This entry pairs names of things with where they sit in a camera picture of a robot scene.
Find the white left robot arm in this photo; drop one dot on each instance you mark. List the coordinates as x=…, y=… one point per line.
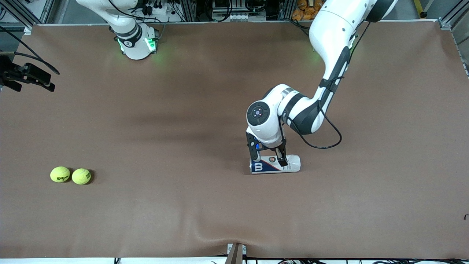
x=329, y=33

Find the white power strip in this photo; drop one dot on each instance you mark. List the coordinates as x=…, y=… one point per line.
x=157, y=10

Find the pile of orange objects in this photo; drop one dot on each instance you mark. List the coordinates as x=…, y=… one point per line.
x=302, y=14

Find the white corner bracket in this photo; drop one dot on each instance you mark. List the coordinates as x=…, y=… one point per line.
x=28, y=30

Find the camera mount post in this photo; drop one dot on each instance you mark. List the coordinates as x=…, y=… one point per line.
x=236, y=256

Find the yellow tennis ball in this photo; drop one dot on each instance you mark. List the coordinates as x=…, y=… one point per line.
x=59, y=174
x=81, y=176

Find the white blue tennis ball can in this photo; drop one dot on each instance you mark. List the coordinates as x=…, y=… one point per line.
x=293, y=165

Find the aluminium frame profile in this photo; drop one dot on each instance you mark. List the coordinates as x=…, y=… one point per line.
x=449, y=22
x=22, y=16

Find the aluminium upright profile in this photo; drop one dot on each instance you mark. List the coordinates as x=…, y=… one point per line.
x=285, y=9
x=187, y=11

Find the yellow black object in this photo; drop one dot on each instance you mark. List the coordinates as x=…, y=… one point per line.
x=420, y=9

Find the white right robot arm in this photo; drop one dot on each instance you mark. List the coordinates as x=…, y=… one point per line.
x=135, y=46

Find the brown table mat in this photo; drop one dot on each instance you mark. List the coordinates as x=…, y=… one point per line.
x=146, y=110

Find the white connector block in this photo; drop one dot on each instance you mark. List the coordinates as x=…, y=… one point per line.
x=245, y=17

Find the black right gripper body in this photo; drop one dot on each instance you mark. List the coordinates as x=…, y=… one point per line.
x=11, y=72

